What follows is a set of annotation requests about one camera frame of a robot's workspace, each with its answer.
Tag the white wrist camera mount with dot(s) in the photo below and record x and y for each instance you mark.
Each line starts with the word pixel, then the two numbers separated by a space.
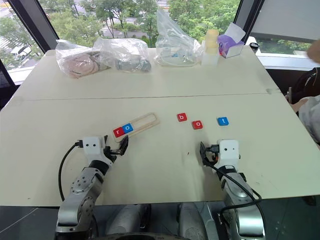
pixel 93 147
pixel 228 150

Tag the bystander in dark clothing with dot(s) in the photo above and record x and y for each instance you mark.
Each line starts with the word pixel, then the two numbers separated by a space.
pixel 307 85

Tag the red letter tile r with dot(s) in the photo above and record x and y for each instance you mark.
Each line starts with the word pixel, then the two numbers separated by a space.
pixel 118 132

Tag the red letter tile b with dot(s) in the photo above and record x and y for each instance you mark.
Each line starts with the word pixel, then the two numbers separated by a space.
pixel 182 117

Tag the dark window frame pillar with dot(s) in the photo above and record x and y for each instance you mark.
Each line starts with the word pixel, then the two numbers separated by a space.
pixel 247 17
pixel 35 25

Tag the blue letter tile o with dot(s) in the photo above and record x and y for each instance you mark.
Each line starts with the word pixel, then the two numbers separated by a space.
pixel 128 128

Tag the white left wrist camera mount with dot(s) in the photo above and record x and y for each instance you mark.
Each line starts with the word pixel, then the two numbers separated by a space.
pixel 93 147

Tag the bystander bare hand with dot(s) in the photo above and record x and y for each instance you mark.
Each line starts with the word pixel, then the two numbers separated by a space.
pixel 314 51

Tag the bystander grey clothed leg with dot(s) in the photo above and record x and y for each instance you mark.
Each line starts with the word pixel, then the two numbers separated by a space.
pixel 311 117

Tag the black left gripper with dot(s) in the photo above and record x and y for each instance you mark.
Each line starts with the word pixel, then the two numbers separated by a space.
pixel 110 152

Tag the plastic bag with grey item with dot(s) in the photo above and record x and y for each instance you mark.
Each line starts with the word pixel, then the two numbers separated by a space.
pixel 125 56

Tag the purple and white carton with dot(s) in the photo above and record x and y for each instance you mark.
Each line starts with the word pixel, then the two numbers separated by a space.
pixel 230 45

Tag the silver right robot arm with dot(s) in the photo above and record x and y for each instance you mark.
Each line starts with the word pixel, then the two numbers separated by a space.
pixel 240 200

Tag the blue letter tile t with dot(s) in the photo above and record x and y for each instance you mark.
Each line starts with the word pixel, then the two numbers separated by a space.
pixel 223 121

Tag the grey window roller blind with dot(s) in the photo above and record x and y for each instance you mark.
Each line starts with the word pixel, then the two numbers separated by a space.
pixel 287 17

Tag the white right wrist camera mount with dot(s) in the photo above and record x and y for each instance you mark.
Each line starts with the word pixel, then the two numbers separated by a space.
pixel 228 150

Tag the wooden letter tray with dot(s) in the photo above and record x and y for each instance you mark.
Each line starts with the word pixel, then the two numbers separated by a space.
pixel 143 122

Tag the small black round object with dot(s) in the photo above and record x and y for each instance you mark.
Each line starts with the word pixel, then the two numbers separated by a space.
pixel 254 47

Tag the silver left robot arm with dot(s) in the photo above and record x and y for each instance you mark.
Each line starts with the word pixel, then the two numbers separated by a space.
pixel 80 190

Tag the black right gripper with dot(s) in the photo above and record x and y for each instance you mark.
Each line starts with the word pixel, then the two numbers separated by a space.
pixel 212 153

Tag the red letter tile o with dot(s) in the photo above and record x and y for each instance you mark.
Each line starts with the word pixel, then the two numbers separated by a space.
pixel 197 124

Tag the plastic bag with pink items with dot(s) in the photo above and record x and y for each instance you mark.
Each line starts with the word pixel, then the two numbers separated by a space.
pixel 78 61

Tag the black mesh panel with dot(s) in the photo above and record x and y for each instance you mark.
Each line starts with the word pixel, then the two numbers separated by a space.
pixel 4 75

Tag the stack of cream cups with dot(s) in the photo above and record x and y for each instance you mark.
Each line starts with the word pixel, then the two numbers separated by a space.
pixel 210 47

